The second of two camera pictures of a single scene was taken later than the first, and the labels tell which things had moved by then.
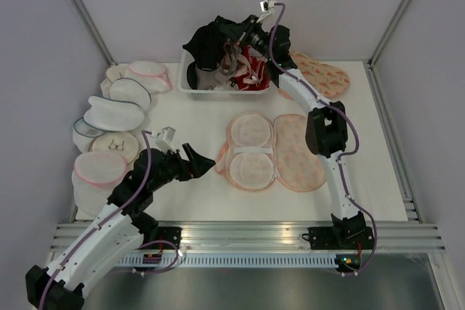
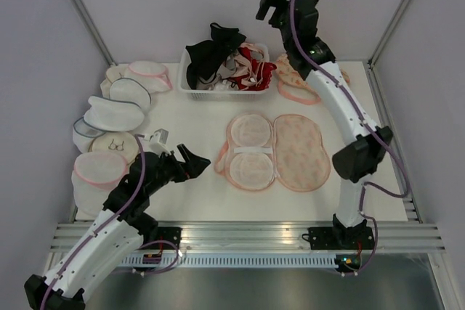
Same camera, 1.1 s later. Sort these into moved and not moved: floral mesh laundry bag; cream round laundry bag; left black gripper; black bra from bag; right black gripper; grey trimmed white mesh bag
Moved: right black gripper; black bra from bag
Not moved: cream round laundry bag; left black gripper; floral mesh laundry bag; grey trimmed white mesh bag
